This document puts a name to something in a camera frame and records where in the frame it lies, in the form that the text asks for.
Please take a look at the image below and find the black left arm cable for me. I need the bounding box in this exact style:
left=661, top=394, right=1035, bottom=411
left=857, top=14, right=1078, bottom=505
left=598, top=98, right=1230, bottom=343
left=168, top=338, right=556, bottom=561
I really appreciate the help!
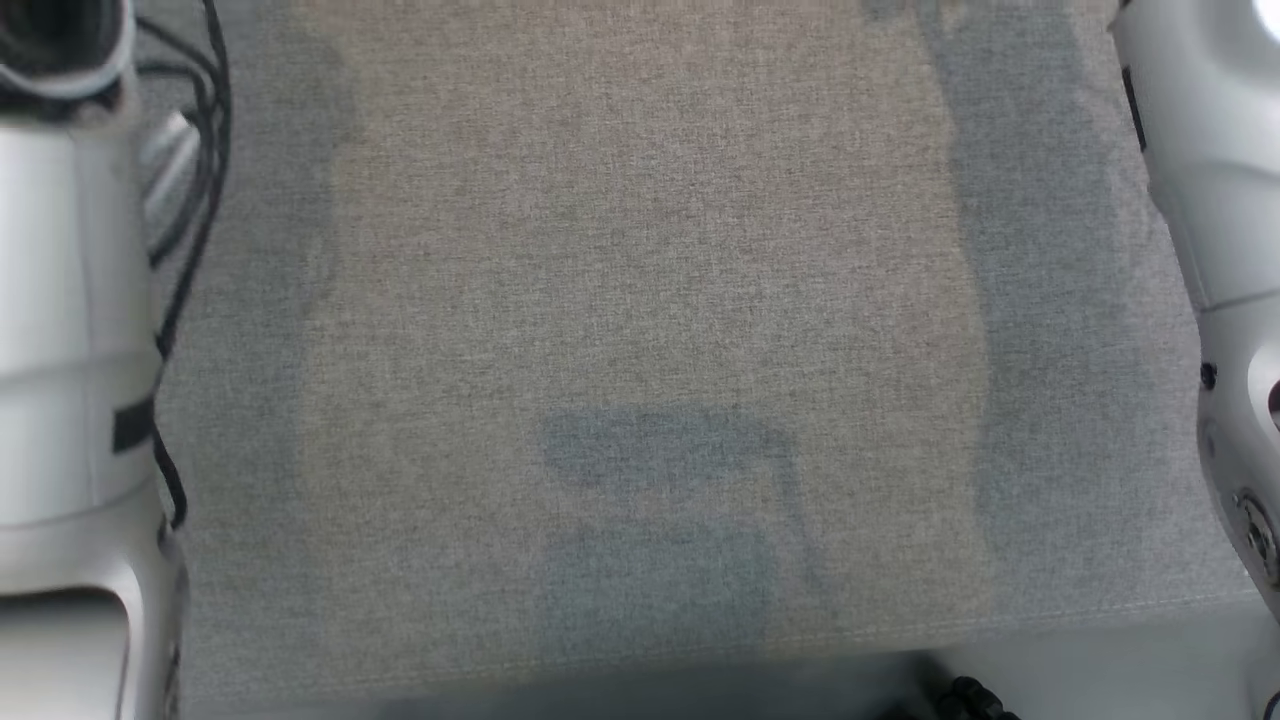
left=130, top=0, right=234, bottom=533

